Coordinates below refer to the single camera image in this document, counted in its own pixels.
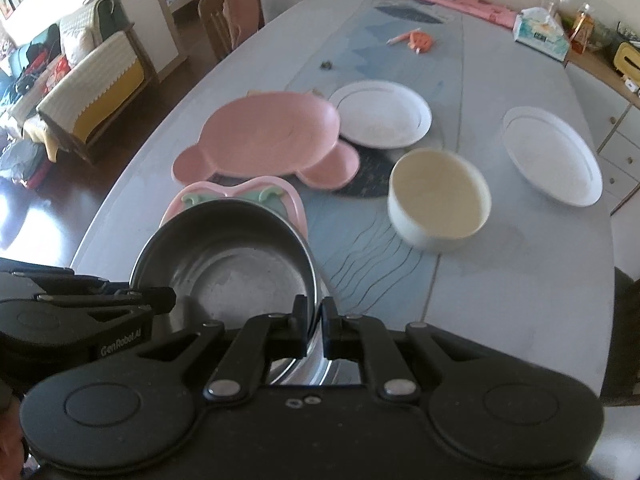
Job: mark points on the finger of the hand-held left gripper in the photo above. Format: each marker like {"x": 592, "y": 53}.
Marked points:
{"x": 155, "y": 301}

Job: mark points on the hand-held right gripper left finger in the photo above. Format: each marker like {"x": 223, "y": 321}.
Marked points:
{"x": 301, "y": 331}

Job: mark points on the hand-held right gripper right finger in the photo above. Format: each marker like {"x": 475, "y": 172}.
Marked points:
{"x": 330, "y": 332}

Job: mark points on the stainless steel bowl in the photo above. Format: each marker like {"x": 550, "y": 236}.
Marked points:
{"x": 225, "y": 260}

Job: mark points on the pink and green butterfly plate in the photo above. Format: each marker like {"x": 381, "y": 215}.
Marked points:
{"x": 280, "y": 195}

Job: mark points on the white bowl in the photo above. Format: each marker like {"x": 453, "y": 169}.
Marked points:
{"x": 435, "y": 195}

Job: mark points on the pink bear-shaped plate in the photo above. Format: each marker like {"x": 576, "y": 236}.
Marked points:
{"x": 270, "y": 135}

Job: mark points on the white plate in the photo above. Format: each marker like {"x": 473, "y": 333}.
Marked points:
{"x": 380, "y": 112}
{"x": 552, "y": 155}

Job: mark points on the blue printed table runner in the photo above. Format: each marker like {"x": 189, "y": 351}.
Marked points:
{"x": 370, "y": 255}

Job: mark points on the sofa with cream cover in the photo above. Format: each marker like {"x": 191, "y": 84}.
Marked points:
{"x": 95, "y": 80}

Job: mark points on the wooden chair with pink cover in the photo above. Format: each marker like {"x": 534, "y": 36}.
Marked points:
{"x": 235, "y": 15}

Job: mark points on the orange toy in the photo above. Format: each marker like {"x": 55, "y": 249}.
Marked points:
{"x": 421, "y": 42}

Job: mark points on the pink pen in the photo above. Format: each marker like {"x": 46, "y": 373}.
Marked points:
{"x": 402, "y": 36}

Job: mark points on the pink cloth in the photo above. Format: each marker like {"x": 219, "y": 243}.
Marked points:
{"x": 465, "y": 2}

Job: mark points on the white drawer cabinet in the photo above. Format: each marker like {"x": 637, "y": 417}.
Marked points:
{"x": 610, "y": 110}

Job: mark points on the tissue box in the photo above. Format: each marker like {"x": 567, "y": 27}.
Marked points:
{"x": 540, "y": 35}

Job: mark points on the orange bottle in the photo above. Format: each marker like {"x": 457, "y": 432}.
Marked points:
{"x": 582, "y": 30}

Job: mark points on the yellow box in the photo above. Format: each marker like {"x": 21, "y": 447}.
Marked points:
{"x": 627, "y": 60}

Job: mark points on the glass jar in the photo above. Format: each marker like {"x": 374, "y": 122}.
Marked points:
{"x": 567, "y": 0}

